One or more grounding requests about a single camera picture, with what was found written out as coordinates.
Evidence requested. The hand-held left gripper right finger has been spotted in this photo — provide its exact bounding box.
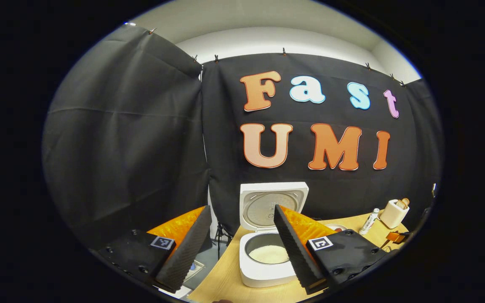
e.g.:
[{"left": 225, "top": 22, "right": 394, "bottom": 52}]
[{"left": 274, "top": 205, "right": 400, "bottom": 295}]

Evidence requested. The cream chopstick holder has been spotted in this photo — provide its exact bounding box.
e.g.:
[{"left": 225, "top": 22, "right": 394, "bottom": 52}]
[{"left": 379, "top": 199, "right": 410, "bottom": 229}]

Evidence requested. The white green bottle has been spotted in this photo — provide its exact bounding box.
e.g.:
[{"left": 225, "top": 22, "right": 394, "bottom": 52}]
[{"left": 359, "top": 208, "right": 380, "bottom": 235}]

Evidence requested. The white rice cooker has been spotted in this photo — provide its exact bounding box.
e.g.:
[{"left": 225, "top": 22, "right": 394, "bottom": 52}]
[{"left": 238, "top": 182, "right": 309, "bottom": 289}]

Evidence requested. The black tripod stand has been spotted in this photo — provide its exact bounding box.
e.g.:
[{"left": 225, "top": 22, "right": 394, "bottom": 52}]
[{"left": 215, "top": 222, "right": 234, "bottom": 259}]

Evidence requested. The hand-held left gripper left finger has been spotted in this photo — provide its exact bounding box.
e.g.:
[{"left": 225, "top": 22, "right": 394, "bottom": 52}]
[{"left": 91, "top": 205, "right": 213, "bottom": 294}]

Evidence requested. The black backdrop cloth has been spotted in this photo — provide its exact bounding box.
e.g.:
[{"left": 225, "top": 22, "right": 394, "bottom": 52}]
[{"left": 42, "top": 23, "right": 444, "bottom": 253}]

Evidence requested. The white rice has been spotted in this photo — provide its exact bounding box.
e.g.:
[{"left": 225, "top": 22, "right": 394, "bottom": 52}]
[{"left": 249, "top": 245, "right": 289, "bottom": 265}]

